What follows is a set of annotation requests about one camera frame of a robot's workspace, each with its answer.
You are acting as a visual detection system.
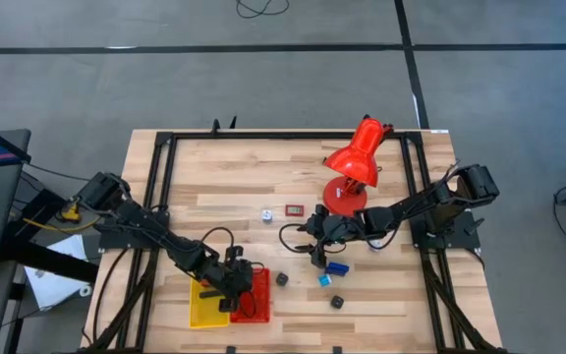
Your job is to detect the red plastic basket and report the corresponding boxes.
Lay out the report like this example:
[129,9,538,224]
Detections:
[229,266,271,325]

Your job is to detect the red desk lamp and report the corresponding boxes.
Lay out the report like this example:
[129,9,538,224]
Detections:
[321,115,395,218]

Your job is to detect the black stand beam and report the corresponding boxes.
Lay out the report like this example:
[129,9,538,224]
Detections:
[0,169,101,285]

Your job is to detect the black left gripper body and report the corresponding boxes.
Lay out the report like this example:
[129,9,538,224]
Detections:
[202,244,255,315]

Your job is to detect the black metal table frame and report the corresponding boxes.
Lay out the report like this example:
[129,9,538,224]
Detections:
[80,128,509,354]

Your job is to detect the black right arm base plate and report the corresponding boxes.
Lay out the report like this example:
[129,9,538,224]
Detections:
[409,208,482,251]

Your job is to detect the thin black dangling cable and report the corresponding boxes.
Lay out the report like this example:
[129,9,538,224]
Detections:
[240,290,258,320]

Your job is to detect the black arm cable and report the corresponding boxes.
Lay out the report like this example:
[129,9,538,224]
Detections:
[199,226,237,260]
[278,222,351,256]

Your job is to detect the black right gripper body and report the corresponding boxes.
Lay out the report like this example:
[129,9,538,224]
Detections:
[306,203,363,270]

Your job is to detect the yellow cable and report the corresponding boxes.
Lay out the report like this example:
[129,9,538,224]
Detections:
[21,215,103,235]

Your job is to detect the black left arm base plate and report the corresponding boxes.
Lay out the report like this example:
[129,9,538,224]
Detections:
[97,209,172,251]

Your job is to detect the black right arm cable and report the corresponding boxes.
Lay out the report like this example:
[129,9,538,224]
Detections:
[278,222,351,256]

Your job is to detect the yellow black clamp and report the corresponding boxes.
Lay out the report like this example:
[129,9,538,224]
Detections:
[60,202,84,223]

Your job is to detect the dark blue digital clock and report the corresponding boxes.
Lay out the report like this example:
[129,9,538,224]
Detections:
[324,262,351,277]

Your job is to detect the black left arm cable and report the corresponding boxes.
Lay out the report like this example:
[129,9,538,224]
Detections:
[199,226,237,260]

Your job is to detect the yellow plastic basket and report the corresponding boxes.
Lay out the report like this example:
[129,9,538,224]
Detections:
[189,276,232,329]

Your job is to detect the white paper sheet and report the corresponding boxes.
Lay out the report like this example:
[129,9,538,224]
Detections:
[22,234,91,313]

